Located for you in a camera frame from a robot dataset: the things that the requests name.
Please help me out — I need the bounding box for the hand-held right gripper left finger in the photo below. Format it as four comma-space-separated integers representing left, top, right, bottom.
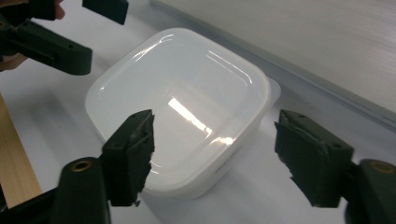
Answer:
102, 108, 156, 208

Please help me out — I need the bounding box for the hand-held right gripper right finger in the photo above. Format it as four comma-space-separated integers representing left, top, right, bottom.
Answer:
274, 109, 356, 209

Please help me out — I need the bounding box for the white plastic container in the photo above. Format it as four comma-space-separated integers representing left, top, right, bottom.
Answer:
84, 27, 282, 200

